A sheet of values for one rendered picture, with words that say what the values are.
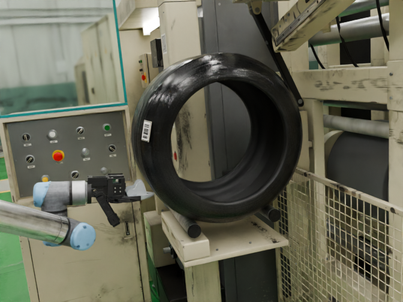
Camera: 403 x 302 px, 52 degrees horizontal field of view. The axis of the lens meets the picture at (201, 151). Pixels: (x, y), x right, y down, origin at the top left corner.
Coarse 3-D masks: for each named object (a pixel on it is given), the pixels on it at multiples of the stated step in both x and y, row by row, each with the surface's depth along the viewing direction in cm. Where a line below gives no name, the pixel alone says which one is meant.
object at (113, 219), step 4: (100, 196) 128; (100, 200) 128; (104, 200) 128; (100, 204) 128; (104, 204) 129; (108, 204) 129; (104, 208) 129; (108, 208) 129; (104, 212) 129; (108, 212) 129; (112, 212) 129; (108, 216) 129; (112, 216) 130; (116, 216) 131; (108, 220) 131; (112, 220) 130; (116, 220) 130; (112, 224) 130; (116, 224) 130
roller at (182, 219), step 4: (172, 212) 150; (176, 212) 145; (176, 216) 143; (180, 216) 140; (184, 216) 138; (180, 220) 139; (184, 220) 135; (188, 220) 134; (192, 220) 134; (184, 224) 134; (188, 224) 131; (192, 224) 130; (196, 224) 130; (184, 228) 133; (188, 228) 129; (192, 228) 129; (196, 228) 129; (200, 228) 130; (188, 232) 129; (192, 232) 129; (196, 232) 130; (200, 232) 130; (192, 236) 129; (196, 236) 130
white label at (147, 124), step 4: (144, 120) 122; (144, 124) 122; (148, 124) 120; (144, 128) 122; (148, 128) 120; (144, 132) 122; (148, 132) 120; (144, 136) 121; (148, 136) 120; (144, 140) 121; (148, 140) 120
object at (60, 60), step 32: (0, 0) 168; (32, 0) 171; (64, 0) 175; (96, 0) 178; (0, 32) 170; (32, 32) 173; (64, 32) 177; (96, 32) 180; (0, 64) 171; (32, 64) 175; (64, 64) 179; (96, 64) 182; (0, 96) 173; (32, 96) 177; (64, 96) 181; (96, 96) 185
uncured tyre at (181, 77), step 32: (192, 64) 123; (224, 64) 123; (256, 64) 128; (160, 96) 121; (256, 96) 155; (288, 96) 131; (160, 128) 120; (256, 128) 158; (288, 128) 132; (160, 160) 122; (256, 160) 160; (288, 160) 134; (160, 192) 127; (192, 192) 126; (224, 192) 157; (256, 192) 134
